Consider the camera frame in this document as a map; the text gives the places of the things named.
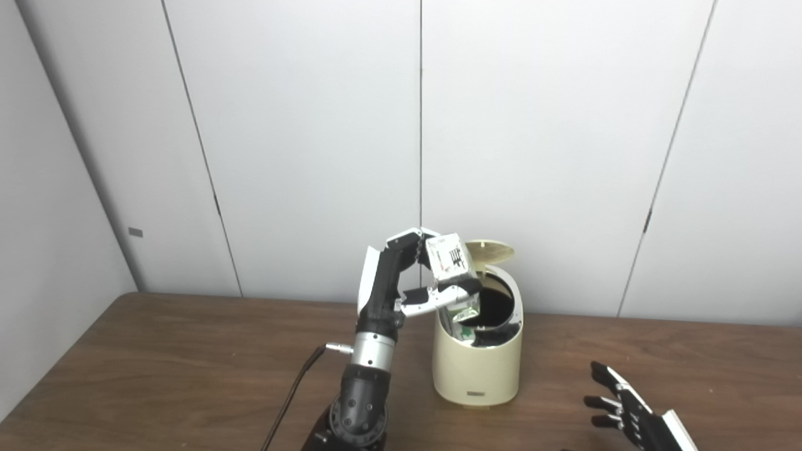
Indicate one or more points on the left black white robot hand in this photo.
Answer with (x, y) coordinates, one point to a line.
(379, 288)

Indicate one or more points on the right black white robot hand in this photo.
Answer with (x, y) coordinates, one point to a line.
(645, 432)

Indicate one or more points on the small white green milk carton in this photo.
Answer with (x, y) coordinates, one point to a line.
(448, 257)

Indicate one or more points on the cream round bin lid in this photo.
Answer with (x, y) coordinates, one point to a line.
(492, 252)

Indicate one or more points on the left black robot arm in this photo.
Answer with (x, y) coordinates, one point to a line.
(363, 391)

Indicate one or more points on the cream-colored bin body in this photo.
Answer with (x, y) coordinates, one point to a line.
(476, 369)

